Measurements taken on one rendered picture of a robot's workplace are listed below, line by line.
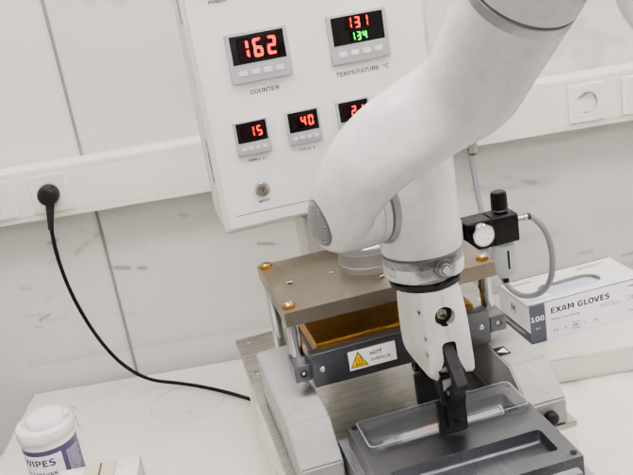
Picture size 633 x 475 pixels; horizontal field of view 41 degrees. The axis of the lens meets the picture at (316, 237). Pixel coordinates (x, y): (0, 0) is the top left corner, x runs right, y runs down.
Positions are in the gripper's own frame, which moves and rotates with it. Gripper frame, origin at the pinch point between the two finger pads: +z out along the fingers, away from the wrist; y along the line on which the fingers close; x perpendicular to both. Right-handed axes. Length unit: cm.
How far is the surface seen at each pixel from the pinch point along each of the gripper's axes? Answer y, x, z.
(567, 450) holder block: -11.2, -8.9, 2.1
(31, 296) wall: 87, 52, 7
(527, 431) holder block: -6.2, -7.0, 2.1
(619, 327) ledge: 43, -49, 22
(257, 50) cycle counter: 34, 8, -37
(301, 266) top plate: 26.5, 8.1, -9.3
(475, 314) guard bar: 11.4, -9.6, -3.6
